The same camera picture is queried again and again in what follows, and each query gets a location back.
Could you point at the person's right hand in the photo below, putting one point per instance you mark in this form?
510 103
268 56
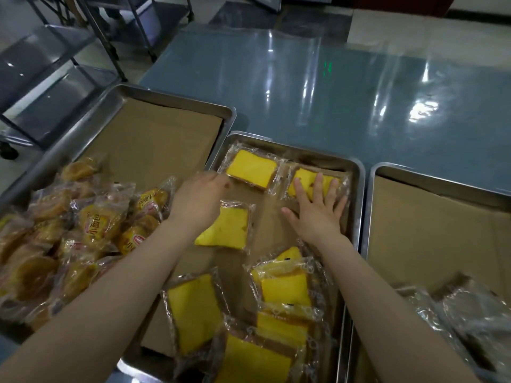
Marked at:
321 219

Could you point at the person's left hand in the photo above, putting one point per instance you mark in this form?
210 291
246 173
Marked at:
199 203

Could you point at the steel tray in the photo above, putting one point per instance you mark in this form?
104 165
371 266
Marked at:
439 177
357 195
100 103

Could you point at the yellow cake slice packets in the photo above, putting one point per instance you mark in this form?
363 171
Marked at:
251 169

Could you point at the pile of small bun packets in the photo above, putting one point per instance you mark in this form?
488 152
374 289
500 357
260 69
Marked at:
96 223

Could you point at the pile of brown cake packets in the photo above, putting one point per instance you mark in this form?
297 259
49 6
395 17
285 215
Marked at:
479 315

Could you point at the person's left forearm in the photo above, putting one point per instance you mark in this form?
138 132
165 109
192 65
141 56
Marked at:
100 311

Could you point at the person's right forearm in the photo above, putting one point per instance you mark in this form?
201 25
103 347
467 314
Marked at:
379 315

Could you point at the brown paper tray liner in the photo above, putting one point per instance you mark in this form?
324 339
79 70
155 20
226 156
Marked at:
419 235
271 227
151 143

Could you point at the plastic covered teal tablecloth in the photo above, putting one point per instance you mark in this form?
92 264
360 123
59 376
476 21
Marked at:
299 95

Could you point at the white framed door leaf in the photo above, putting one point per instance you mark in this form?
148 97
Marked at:
263 1

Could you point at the dark wooden door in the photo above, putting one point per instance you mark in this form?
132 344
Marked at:
399 3

